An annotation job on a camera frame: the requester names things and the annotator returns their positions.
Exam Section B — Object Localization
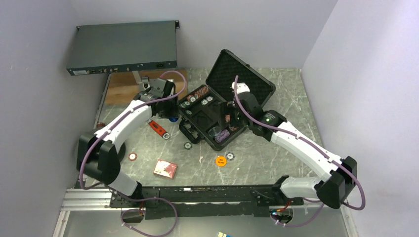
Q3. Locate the purple chip stack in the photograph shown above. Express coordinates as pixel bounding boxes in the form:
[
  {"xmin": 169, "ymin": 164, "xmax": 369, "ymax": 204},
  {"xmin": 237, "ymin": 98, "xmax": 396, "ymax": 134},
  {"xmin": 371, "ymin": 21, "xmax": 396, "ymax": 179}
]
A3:
[{"xmin": 214, "ymin": 129, "xmax": 230, "ymax": 144}]

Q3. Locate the black poker case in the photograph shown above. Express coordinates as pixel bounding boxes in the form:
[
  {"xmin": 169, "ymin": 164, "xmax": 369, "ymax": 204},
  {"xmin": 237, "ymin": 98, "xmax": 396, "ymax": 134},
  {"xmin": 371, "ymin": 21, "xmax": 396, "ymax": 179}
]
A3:
[{"xmin": 178, "ymin": 49, "xmax": 276, "ymax": 151}]

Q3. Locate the green poker chip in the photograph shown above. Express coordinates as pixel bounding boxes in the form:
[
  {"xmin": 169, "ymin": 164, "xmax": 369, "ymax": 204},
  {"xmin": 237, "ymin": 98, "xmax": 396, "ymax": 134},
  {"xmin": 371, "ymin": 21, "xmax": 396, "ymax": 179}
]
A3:
[{"xmin": 184, "ymin": 142, "xmax": 192, "ymax": 150}]

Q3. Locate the orange big blind button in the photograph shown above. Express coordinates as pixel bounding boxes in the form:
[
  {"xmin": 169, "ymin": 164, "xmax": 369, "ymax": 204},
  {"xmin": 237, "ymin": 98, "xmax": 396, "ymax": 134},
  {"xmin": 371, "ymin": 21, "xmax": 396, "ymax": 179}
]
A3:
[{"xmin": 215, "ymin": 156, "xmax": 227, "ymax": 167}]

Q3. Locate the red playing card deck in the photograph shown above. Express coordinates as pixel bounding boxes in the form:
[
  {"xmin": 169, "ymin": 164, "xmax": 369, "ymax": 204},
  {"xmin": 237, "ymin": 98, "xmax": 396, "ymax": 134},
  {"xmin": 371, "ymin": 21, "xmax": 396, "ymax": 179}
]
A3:
[{"xmin": 153, "ymin": 159, "xmax": 178, "ymax": 179}]

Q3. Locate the clear dealer button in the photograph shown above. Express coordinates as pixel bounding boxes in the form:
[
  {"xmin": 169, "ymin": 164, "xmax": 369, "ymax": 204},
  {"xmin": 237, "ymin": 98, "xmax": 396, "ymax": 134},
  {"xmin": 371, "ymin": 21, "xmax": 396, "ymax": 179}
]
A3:
[{"xmin": 208, "ymin": 126, "xmax": 222, "ymax": 137}]

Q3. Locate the blue poker chip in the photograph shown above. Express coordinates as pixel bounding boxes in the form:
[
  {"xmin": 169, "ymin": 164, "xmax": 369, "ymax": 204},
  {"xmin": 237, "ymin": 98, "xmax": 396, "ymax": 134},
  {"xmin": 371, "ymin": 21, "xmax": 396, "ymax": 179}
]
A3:
[{"xmin": 225, "ymin": 153, "xmax": 235, "ymax": 160}]

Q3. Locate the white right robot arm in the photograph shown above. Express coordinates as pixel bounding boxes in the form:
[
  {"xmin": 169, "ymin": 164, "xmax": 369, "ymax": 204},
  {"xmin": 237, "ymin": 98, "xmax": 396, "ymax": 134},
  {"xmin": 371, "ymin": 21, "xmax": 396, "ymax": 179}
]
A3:
[{"xmin": 219, "ymin": 92, "xmax": 358, "ymax": 209}]

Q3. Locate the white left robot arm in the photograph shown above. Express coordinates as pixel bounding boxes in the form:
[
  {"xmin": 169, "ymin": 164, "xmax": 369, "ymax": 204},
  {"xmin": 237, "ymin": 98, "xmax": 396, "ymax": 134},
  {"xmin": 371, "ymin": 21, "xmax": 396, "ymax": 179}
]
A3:
[{"xmin": 76, "ymin": 78, "xmax": 178, "ymax": 207}]

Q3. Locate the mixed red chip stack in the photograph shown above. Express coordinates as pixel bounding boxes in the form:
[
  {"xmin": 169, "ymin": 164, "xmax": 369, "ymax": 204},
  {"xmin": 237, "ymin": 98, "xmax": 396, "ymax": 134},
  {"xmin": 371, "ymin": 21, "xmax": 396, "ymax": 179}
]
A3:
[{"xmin": 187, "ymin": 86, "xmax": 209, "ymax": 103}]

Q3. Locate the wooden board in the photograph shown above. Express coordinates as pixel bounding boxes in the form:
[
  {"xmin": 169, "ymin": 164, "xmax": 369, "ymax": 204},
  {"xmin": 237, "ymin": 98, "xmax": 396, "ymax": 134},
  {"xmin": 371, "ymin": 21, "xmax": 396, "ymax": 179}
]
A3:
[{"xmin": 104, "ymin": 69, "xmax": 188, "ymax": 105}]

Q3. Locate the small red white chip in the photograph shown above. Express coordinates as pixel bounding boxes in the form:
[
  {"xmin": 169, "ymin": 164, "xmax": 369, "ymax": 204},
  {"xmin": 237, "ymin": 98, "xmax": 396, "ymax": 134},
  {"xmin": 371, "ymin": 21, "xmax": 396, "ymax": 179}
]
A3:
[{"xmin": 128, "ymin": 153, "xmax": 137, "ymax": 161}]

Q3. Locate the grey rack server unit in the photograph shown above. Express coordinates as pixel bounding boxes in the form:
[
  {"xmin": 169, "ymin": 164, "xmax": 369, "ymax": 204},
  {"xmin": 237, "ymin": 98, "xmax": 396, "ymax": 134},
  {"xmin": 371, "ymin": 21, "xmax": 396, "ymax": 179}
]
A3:
[{"xmin": 66, "ymin": 20, "xmax": 180, "ymax": 76}]

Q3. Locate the red handled adjustable wrench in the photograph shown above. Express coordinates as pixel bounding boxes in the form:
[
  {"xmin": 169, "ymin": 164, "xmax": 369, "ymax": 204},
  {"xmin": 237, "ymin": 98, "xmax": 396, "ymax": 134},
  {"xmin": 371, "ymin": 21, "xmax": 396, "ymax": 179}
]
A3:
[{"xmin": 148, "ymin": 119, "xmax": 170, "ymax": 140}]

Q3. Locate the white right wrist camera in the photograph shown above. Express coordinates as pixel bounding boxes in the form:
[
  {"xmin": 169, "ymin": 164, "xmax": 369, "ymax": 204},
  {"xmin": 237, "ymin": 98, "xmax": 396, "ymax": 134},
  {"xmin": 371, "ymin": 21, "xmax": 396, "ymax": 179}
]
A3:
[{"xmin": 231, "ymin": 82, "xmax": 250, "ymax": 94}]

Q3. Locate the metal stand bracket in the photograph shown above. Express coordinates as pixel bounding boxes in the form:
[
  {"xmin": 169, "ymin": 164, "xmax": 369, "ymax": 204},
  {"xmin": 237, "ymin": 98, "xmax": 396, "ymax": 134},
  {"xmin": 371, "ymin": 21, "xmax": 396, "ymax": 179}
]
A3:
[{"xmin": 132, "ymin": 71, "xmax": 158, "ymax": 92}]

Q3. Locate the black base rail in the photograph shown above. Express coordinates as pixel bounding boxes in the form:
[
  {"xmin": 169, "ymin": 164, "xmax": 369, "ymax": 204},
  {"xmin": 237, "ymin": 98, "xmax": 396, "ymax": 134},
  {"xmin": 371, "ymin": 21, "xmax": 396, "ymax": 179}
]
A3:
[{"xmin": 110, "ymin": 185, "xmax": 303, "ymax": 220}]

